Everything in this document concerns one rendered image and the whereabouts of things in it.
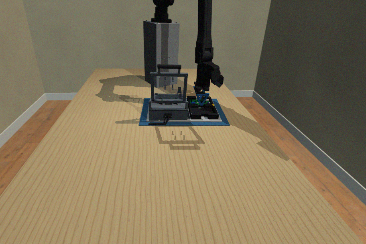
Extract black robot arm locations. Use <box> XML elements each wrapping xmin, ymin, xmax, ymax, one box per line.
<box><xmin>151</xmin><ymin>0</ymin><xmax>224</xmax><ymax>87</ymax></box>

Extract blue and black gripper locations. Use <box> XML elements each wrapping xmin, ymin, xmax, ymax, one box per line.
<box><xmin>193</xmin><ymin>75</ymin><xmax>209</xmax><ymax>106</ymax></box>

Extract green circuit board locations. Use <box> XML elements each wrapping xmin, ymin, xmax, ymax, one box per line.
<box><xmin>190</xmin><ymin>99</ymin><xmax>211</xmax><ymax>106</ymax></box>

